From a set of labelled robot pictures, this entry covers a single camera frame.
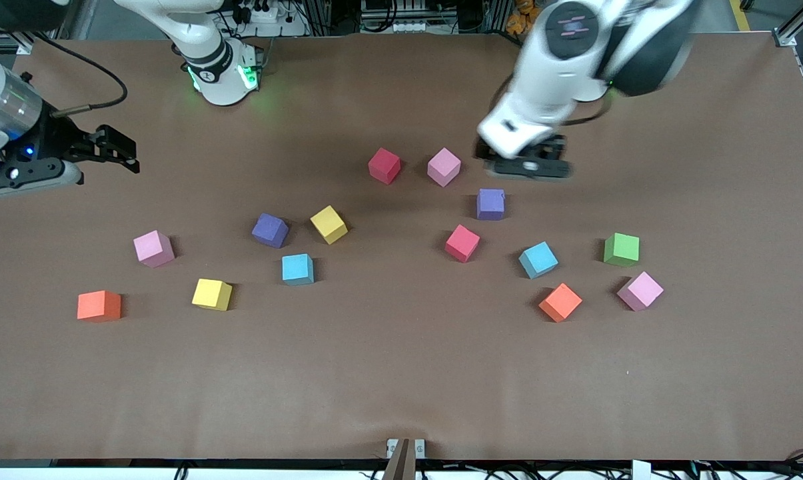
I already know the green foam cube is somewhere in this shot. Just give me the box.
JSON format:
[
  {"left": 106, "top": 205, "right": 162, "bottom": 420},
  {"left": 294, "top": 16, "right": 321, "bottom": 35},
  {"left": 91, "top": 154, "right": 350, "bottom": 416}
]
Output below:
[{"left": 604, "top": 233, "right": 640, "bottom": 268}]

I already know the blue foam cube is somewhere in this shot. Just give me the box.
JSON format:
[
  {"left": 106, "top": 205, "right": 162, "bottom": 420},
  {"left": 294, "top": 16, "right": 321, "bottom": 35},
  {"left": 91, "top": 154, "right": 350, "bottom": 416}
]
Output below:
[
  {"left": 518, "top": 241, "right": 560, "bottom": 280},
  {"left": 281, "top": 253, "right": 315, "bottom": 287}
]

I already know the red foam cube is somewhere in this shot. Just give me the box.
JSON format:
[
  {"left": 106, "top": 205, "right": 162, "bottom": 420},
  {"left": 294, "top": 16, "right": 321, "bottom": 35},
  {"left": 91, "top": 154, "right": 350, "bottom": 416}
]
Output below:
[
  {"left": 368, "top": 147, "right": 402, "bottom": 185},
  {"left": 444, "top": 224, "right": 481, "bottom": 263}
]

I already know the orange bag heap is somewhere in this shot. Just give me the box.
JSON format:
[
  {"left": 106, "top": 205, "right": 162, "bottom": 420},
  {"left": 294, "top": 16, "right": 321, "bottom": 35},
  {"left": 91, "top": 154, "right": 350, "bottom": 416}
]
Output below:
[{"left": 506, "top": 0, "right": 542, "bottom": 35}]

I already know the white power strip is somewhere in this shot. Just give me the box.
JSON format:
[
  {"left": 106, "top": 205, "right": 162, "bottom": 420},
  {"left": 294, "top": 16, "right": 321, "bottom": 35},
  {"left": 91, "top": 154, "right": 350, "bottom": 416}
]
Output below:
[{"left": 231, "top": 0, "right": 309, "bottom": 37}]

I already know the yellow foam cube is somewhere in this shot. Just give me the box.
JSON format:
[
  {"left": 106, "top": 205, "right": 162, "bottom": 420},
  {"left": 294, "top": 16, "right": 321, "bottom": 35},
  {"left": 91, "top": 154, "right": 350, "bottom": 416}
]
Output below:
[
  {"left": 191, "top": 278, "right": 233, "bottom": 312},
  {"left": 309, "top": 205, "right": 349, "bottom": 245}
]

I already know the dark indigo foam cube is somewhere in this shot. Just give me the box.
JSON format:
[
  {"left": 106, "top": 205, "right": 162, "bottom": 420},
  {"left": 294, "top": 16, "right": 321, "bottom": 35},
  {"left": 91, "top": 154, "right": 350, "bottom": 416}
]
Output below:
[{"left": 252, "top": 213, "right": 290, "bottom": 249}]

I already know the orange foam cube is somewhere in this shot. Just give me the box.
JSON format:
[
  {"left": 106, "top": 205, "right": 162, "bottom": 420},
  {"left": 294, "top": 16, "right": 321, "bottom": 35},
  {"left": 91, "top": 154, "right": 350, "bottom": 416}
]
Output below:
[
  {"left": 538, "top": 283, "right": 583, "bottom": 323},
  {"left": 77, "top": 290, "right": 122, "bottom": 323}
]

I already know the brown table mat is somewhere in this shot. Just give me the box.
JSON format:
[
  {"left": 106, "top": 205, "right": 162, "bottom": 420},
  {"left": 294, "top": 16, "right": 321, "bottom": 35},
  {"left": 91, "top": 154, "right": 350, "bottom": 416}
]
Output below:
[{"left": 0, "top": 33, "right": 803, "bottom": 461}]

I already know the pink foam cube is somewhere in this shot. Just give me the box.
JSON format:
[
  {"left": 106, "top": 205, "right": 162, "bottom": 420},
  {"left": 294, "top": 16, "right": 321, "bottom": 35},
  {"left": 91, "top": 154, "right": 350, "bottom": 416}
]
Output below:
[
  {"left": 133, "top": 230, "right": 176, "bottom": 269},
  {"left": 427, "top": 147, "right": 462, "bottom": 187},
  {"left": 617, "top": 271, "right": 664, "bottom": 312}
]

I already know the violet foam cube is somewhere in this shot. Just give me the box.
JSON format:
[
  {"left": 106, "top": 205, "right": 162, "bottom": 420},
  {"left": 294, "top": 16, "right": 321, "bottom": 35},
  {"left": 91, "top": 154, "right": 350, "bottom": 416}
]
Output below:
[{"left": 476, "top": 188, "right": 506, "bottom": 221}]

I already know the brown post with metal brackets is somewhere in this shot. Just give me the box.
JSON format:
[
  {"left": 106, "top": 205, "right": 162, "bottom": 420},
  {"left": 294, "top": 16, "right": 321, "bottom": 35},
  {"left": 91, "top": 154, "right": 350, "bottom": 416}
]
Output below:
[{"left": 386, "top": 438, "right": 426, "bottom": 480}]

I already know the long white socket strip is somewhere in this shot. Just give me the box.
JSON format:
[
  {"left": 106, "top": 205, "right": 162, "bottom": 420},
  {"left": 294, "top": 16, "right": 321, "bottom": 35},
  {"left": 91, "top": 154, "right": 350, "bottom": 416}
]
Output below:
[{"left": 360, "top": 19, "right": 442, "bottom": 34}]

